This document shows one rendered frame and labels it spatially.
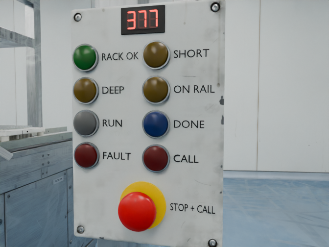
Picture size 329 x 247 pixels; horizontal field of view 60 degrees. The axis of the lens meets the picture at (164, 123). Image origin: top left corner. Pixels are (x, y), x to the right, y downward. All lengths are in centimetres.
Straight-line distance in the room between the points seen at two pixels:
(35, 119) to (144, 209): 156
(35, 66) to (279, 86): 323
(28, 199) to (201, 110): 120
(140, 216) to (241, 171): 391
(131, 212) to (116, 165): 6
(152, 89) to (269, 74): 393
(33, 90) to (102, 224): 153
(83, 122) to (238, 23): 399
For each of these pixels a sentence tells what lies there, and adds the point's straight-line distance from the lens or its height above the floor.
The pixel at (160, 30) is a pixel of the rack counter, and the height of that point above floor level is 104.
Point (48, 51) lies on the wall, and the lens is 464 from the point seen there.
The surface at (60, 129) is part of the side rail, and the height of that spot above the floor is 83.
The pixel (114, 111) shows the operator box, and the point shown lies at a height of 96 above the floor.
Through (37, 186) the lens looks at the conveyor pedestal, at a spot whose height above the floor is 60.
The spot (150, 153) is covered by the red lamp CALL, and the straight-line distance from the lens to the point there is 30.
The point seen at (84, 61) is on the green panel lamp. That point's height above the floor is 101.
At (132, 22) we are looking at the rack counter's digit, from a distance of 32.
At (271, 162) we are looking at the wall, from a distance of 425.
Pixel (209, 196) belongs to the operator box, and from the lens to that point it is 31.
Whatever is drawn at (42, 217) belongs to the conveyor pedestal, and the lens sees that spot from 153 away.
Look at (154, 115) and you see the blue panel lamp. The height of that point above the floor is 96.
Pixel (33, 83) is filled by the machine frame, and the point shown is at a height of 111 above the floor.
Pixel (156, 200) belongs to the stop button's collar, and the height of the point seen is 87.
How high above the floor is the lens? 96
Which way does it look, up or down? 3 degrees down
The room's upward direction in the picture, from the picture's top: straight up
